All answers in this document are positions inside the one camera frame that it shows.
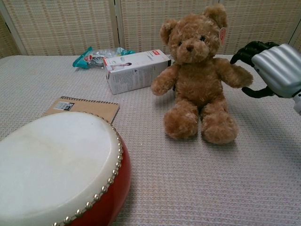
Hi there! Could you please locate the teal plastic snack packet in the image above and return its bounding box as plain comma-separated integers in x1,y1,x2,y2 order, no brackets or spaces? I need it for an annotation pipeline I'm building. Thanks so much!
72,46,136,70

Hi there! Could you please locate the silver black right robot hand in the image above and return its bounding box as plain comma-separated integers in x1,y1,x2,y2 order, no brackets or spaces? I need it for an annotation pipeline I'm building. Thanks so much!
230,41,301,99

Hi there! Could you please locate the red drum with white skin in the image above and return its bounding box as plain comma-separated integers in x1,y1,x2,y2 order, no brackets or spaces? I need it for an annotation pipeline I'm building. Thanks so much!
0,111,132,226

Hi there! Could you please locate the brown spiral notebook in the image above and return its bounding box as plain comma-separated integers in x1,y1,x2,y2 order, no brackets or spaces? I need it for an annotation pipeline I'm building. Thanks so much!
41,96,121,125

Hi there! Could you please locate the brown teddy bear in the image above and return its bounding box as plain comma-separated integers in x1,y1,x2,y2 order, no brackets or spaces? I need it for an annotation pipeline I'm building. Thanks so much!
150,3,254,145

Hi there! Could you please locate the white cardboard product box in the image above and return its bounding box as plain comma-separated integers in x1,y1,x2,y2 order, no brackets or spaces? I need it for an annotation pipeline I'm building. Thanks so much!
103,49,173,96

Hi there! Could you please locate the beige woven folding screen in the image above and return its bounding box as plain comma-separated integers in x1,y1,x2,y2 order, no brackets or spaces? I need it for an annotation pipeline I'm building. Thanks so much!
0,0,301,60

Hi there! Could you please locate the grey waffle weave tablecloth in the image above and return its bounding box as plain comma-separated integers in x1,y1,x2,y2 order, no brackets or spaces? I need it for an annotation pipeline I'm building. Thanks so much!
0,54,301,226

